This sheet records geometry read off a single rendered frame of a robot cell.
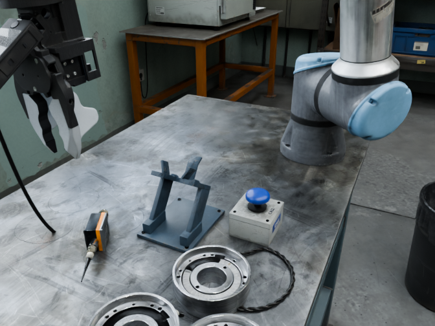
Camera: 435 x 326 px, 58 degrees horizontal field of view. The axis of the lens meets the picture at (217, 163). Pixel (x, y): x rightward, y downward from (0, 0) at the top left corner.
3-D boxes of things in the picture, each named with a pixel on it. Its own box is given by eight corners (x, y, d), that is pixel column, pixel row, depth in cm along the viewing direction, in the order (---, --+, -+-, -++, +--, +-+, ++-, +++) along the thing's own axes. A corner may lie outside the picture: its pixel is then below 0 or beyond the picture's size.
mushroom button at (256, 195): (263, 226, 64) (265, 200, 61) (241, 220, 65) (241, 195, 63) (272, 213, 67) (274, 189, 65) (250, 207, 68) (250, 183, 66)
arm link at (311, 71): (323, 100, 96) (330, 43, 90) (360, 119, 85) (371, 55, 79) (279, 107, 92) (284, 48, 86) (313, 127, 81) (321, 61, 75)
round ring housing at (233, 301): (241, 332, 49) (241, 308, 47) (162, 314, 51) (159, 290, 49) (256, 273, 58) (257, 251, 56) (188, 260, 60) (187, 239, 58)
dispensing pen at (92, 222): (67, 270, 53) (94, 200, 67) (73, 293, 55) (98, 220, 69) (84, 269, 53) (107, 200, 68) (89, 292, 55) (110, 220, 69)
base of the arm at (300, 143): (290, 134, 103) (294, 97, 98) (349, 144, 97) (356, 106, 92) (271, 157, 91) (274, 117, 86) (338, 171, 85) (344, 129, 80)
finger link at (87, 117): (114, 144, 57) (92, 82, 53) (83, 162, 53) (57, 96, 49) (100, 144, 59) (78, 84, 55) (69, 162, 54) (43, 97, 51)
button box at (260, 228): (268, 247, 63) (270, 222, 61) (228, 235, 66) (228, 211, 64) (284, 220, 69) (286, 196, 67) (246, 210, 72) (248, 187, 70)
